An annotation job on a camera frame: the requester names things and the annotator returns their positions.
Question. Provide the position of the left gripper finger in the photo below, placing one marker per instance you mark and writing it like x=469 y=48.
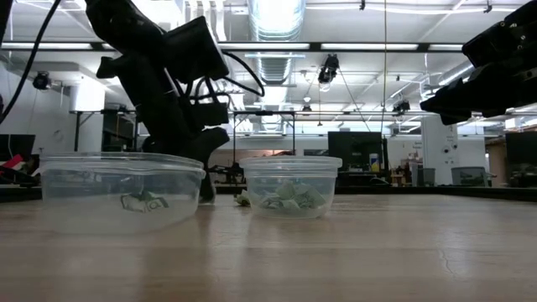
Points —
x=210 y=144
x=153 y=145

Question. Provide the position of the red object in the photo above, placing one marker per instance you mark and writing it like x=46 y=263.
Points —
x=14 y=161

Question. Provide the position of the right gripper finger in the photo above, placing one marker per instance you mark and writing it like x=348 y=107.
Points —
x=459 y=115
x=451 y=98

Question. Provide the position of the silver ventilation duct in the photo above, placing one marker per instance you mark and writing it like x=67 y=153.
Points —
x=277 y=17

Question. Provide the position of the black table frame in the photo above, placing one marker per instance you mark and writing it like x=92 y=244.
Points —
x=264 y=113

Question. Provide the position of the black shelf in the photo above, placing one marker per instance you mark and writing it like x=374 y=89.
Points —
x=111 y=130

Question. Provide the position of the grey bin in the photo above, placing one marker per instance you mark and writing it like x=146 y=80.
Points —
x=469 y=176
x=425 y=177

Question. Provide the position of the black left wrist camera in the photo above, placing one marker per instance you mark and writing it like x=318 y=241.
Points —
x=195 y=50

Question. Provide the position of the yellow and blue bottle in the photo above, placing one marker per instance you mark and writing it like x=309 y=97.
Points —
x=374 y=162

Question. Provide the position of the green candy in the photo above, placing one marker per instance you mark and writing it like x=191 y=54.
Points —
x=266 y=202
x=144 y=203
x=312 y=196
x=286 y=191
x=290 y=205
x=243 y=199

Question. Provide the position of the black ceiling camera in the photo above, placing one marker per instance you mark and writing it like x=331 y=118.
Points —
x=41 y=80
x=400 y=107

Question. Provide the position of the white pillar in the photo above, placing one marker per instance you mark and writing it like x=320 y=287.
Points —
x=440 y=147

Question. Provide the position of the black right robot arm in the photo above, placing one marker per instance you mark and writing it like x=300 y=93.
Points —
x=528 y=10

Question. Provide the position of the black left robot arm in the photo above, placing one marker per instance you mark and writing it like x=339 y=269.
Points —
x=121 y=25

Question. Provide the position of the clear rectangular plastic container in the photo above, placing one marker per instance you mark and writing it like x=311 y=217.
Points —
x=84 y=218

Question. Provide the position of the clear round plastic container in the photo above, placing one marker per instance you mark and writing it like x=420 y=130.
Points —
x=289 y=165

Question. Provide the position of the black overhead camera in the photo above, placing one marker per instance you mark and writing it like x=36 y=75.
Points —
x=329 y=69

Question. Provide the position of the black monitor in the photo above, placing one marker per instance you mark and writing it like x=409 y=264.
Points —
x=17 y=147
x=356 y=151
x=520 y=155

